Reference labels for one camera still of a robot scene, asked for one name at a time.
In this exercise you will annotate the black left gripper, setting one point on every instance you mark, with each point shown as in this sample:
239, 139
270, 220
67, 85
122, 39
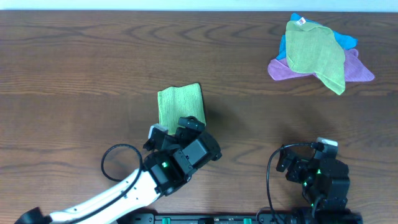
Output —
173, 137

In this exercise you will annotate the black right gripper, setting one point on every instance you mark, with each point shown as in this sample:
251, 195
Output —
296, 168

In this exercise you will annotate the light green microfiber cloth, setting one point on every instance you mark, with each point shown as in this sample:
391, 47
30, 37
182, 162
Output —
176, 102

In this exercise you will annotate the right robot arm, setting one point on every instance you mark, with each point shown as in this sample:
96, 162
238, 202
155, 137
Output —
324, 180

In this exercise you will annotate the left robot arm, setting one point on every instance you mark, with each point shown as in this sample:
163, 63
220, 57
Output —
171, 163

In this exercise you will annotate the purple microfiber cloth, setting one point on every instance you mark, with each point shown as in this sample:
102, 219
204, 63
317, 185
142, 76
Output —
355, 71

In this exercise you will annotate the olive green microfiber cloth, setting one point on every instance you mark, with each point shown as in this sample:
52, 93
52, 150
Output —
331, 73

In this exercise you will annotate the blue microfiber cloth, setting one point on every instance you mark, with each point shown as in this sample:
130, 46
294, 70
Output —
345, 39

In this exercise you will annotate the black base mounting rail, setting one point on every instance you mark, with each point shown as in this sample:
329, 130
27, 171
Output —
242, 219

